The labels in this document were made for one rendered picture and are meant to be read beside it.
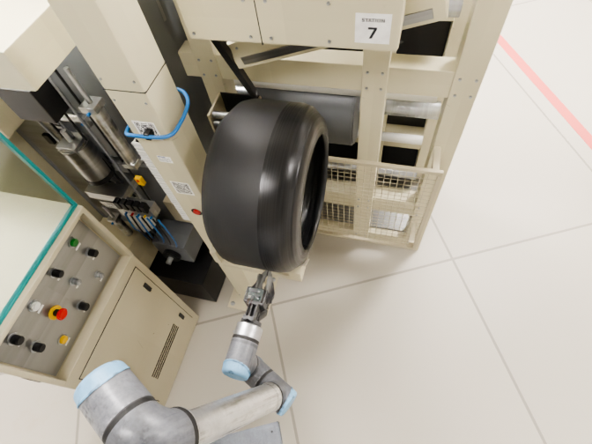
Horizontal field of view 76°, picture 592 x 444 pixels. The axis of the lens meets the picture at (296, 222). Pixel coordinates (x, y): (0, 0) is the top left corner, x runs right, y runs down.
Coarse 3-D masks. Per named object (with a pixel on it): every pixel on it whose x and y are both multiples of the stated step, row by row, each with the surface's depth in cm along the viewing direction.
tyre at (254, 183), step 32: (224, 128) 113; (256, 128) 111; (288, 128) 110; (320, 128) 123; (224, 160) 109; (256, 160) 107; (288, 160) 107; (320, 160) 155; (224, 192) 109; (256, 192) 107; (288, 192) 107; (320, 192) 154; (224, 224) 113; (256, 224) 110; (288, 224) 110; (224, 256) 126; (256, 256) 119; (288, 256) 119
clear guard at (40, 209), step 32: (0, 160) 103; (0, 192) 105; (32, 192) 114; (64, 192) 125; (0, 224) 106; (32, 224) 116; (64, 224) 127; (0, 256) 108; (32, 256) 118; (0, 288) 109; (0, 320) 110
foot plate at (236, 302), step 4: (272, 276) 247; (276, 280) 245; (276, 284) 244; (236, 292) 244; (232, 296) 243; (236, 296) 242; (232, 300) 241; (236, 300) 241; (240, 300) 240; (228, 304) 240; (232, 304) 239; (236, 304) 240; (240, 304) 239; (244, 304) 239; (236, 308) 238; (240, 308) 238; (244, 308) 237; (268, 312) 235
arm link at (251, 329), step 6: (240, 324) 123; (246, 324) 122; (252, 324) 122; (234, 330) 124; (240, 330) 121; (246, 330) 121; (252, 330) 122; (258, 330) 123; (252, 336) 121; (258, 336) 123
